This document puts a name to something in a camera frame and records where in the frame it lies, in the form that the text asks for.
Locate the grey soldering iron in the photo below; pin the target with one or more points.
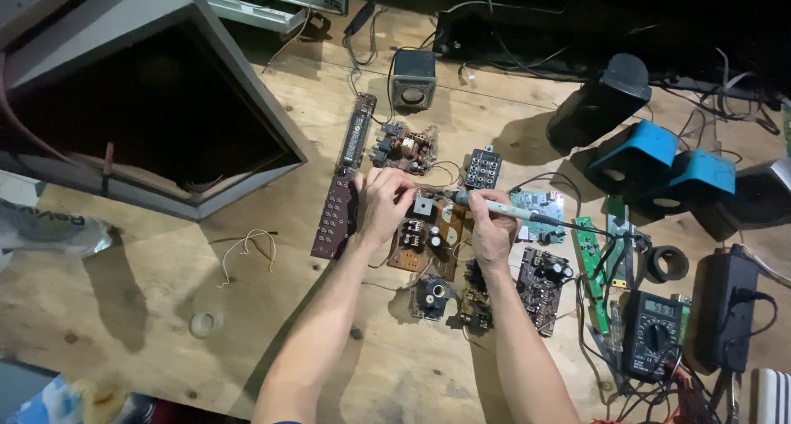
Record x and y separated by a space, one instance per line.
507 209

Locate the clear plastic bag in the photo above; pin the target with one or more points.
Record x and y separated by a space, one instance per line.
49 229

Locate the small grey cube speaker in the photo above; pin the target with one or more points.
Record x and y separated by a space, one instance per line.
413 78

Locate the small brown component board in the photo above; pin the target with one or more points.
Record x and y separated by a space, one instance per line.
408 147

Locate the black connector socket block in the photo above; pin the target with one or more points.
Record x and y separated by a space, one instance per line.
482 169

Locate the person's left hand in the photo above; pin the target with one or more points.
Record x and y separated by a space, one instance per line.
377 207

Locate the black digital multimeter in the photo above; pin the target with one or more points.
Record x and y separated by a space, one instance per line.
652 337

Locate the long dark display board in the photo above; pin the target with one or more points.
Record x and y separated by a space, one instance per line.
357 132

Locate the black power adapter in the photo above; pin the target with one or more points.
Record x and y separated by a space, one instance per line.
729 313

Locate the person's left fingers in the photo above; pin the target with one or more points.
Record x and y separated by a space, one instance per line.
394 180

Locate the round black component board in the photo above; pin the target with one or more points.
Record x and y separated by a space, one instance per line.
432 297

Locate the person's right hand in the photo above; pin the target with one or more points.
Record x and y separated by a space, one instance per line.
494 235

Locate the dark grey speaker box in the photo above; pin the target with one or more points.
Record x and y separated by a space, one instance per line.
757 198

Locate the narrow green circuit board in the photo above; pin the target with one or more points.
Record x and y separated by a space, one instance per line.
618 226
587 257

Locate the tall black speaker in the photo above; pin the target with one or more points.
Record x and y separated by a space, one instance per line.
596 106

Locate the large grey speaker cabinet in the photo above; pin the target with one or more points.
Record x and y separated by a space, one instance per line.
148 90

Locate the black tape roll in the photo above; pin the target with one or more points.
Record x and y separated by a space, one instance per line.
667 264

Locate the white striped box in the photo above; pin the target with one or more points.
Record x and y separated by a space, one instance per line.
775 396

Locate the brown button circuit board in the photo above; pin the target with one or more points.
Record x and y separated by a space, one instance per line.
333 217

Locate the blue-faced small speaker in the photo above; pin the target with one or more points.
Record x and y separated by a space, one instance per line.
698 180
636 152

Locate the teal green circuit board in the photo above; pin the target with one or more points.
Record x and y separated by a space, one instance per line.
544 204

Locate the small transformer circuit board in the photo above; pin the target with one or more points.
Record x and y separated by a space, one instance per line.
477 300

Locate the tangle of test leads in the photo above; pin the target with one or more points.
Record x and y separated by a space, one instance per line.
655 402

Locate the dark circuit board with capacitors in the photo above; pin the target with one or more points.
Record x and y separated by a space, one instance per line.
541 288

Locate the brown power circuit board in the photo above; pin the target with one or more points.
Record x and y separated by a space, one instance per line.
435 241

